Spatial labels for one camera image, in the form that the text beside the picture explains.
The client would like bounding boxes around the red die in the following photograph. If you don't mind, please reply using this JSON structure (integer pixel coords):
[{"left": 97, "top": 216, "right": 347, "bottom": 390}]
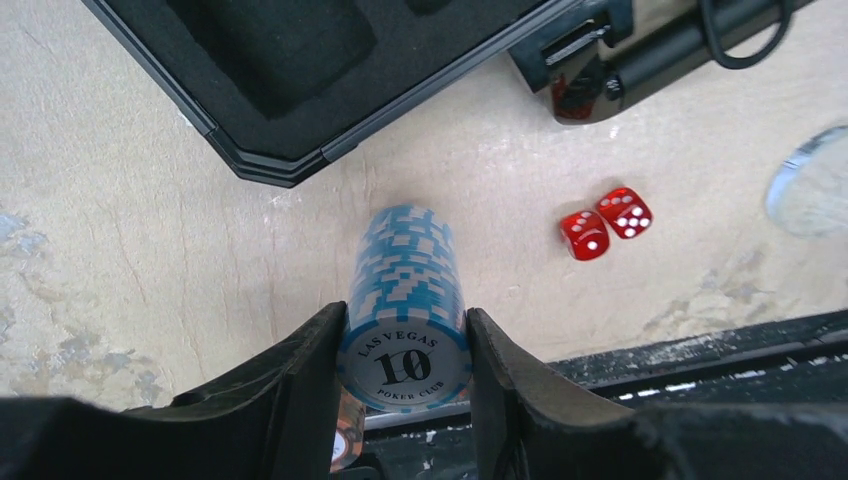
[
  {"left": 595, "top": 187, "right": 654, "bottom": 239},
  {"left": 559, "top": 210, "right": 610, "bottom": 261}
]

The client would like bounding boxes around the red die right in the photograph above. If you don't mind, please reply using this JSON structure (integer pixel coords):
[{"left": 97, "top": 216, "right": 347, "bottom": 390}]
[{"left": 595, "top": 187, "right": 654, "bottom": 239}]

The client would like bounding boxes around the clear round disc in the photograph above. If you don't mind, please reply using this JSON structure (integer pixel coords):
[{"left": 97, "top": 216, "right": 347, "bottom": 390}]
[{"left": 764, "top": 122, "right": 847, "bottom": 238}]

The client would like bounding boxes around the red die left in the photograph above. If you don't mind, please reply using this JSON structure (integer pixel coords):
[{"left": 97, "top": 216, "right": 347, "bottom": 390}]
[{"left": 559, "top": 210, "right": 610, "bottom": 261}]

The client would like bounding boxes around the black poker set case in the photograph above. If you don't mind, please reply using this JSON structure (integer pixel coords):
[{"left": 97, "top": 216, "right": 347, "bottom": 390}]
[{"left": 88, "top": 1, "right": 801, "bottom": 188}]

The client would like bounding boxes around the blue poker chip stack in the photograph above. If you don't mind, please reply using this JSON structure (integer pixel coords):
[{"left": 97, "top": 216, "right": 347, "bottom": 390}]
[{"left": 336, "top": 204, "right": 472, "bottom": 414}]

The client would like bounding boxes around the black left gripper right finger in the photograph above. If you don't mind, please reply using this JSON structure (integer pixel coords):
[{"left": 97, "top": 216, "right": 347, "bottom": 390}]
[{"left": 467, "top": 308, "right": 847, "bottom": 479}]

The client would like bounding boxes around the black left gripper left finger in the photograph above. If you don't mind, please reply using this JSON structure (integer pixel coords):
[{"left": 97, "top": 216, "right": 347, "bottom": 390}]
[{"left": 1, "top": 302, "right": 345, "bottom": 479}]

